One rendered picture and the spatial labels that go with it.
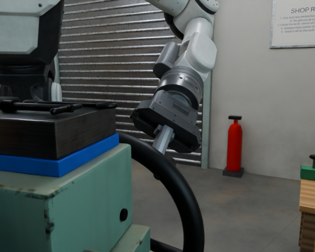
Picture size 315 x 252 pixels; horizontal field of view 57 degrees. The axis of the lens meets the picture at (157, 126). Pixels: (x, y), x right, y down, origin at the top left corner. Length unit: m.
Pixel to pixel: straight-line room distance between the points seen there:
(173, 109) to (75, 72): 3.49
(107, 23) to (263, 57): 1.81
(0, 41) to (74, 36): 3.22
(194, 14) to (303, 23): 2.26
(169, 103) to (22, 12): 0.39
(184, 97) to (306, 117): 2.56
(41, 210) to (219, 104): 2.96
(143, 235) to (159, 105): 0.23
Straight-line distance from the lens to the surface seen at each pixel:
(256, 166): 3.17
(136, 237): 0.31
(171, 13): 0.84
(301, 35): 3.01
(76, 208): 0.22
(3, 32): 0.76
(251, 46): 3.05
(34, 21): 0.74
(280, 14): 3.04
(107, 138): 0.28
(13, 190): 0.21
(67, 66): 4.05
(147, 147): 0.38
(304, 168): 1.58
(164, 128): 0.47
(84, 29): 3.88
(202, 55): 0.61
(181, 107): 0.51
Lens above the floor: 1.03
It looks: 11 degrees down
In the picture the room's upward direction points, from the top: straight up
